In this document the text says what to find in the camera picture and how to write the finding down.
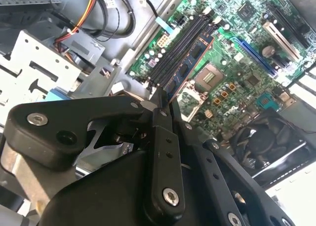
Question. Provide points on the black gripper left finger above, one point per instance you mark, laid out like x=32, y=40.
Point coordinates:
x=49, y=127

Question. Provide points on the RAM stick with black chips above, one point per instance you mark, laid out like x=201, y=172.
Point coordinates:
x=188, y=62

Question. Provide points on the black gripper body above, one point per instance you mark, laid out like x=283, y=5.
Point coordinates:
x=98, y=201

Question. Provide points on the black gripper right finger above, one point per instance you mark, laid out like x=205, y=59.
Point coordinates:
x=197, y=147

